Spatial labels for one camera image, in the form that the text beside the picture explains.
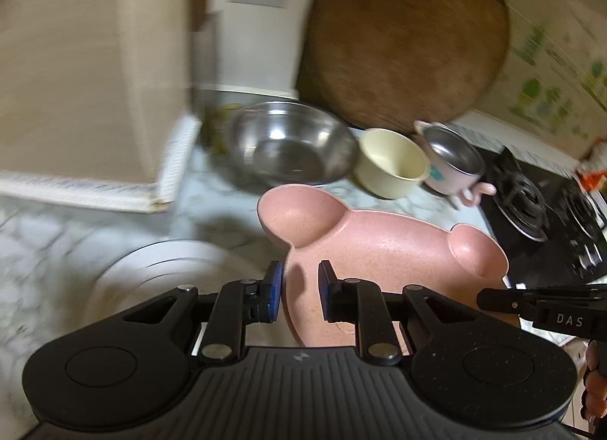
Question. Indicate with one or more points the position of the white patterned edge trim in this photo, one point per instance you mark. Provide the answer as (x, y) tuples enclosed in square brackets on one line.
[(95, 188)]

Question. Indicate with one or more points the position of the round wooden cutting board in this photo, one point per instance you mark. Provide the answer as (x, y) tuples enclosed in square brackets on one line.
[(403, 32)]

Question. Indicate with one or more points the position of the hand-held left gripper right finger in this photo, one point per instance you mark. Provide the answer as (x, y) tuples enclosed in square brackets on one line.
[(328, 293)]

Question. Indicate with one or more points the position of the person's right hand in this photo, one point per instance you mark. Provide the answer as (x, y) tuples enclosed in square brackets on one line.
[(595, 392)]

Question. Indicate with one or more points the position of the large white plate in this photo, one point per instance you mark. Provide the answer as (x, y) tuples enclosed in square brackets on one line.
[(156, 274)]

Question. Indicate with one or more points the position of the colourful packet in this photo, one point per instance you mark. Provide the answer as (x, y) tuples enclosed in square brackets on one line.
[(595, 169)]

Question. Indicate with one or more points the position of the plant print wall sticker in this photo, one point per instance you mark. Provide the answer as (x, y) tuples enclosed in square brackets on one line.
[(559, 79)]

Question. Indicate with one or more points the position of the black gas stove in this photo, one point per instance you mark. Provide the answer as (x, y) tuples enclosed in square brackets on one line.
[(545, 231)]

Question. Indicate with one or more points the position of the white vented column cover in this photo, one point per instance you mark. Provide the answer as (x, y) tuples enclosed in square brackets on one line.
[(265, 41)]

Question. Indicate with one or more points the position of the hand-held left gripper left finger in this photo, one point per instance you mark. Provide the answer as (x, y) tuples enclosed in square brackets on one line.
[(274, 293)]

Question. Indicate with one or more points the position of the cream bowl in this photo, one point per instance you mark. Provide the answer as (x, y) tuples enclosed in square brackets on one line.
[(389, 169)]

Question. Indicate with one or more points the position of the pink bear-shaped plate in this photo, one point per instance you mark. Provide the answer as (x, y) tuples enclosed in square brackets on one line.
[(379, 240)]

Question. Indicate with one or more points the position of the stainless steel bowl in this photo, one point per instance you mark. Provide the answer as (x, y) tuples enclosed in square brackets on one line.
[(289, 146)]

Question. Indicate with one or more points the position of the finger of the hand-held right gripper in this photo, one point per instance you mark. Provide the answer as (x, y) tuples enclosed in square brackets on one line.
[(502, 300)]

